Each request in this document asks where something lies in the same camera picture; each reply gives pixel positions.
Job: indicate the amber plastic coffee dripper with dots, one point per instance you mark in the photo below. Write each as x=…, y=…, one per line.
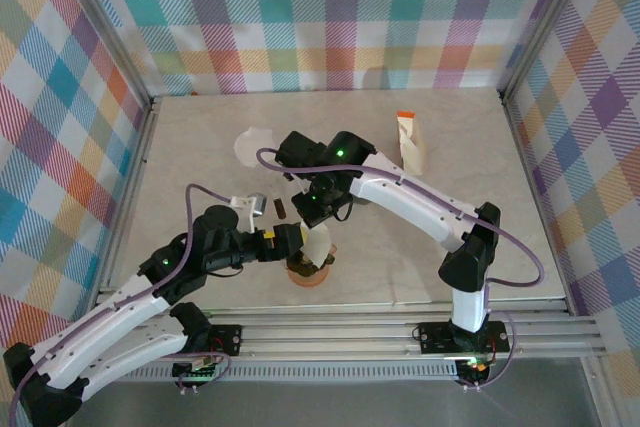
x=302, y=263

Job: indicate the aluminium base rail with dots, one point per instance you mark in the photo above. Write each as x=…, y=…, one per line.
x=325, y=334

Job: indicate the left circuit board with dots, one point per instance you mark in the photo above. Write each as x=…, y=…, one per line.
x=197, y=369

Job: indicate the short aluminium frame post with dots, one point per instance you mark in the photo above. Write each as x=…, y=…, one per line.
x=597, y=392

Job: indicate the colourful checked backdrop cloth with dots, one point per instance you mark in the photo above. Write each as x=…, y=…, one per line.
x=40, y=147
x=600, y=147
x=320, y=7

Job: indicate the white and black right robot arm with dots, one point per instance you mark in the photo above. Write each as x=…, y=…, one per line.
x=425, y=202

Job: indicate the orange and white filter packet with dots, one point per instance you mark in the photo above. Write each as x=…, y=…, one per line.
x=412, y=147

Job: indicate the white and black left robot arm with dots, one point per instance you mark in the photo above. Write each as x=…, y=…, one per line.
x=115, y=317

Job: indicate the grey metal base panel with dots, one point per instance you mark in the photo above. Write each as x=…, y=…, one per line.
x=325, y=404

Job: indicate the orange glass cup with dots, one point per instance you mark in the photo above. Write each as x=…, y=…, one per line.
x=307, y=279

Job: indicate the aluminium side rail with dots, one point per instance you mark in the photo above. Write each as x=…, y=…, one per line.
x=129, y=197

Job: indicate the right circuit board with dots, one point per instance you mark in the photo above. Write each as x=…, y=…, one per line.
x=472, y=367

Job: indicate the circuit board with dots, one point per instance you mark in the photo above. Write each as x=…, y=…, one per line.
x=197, y=369
x=472, y=367

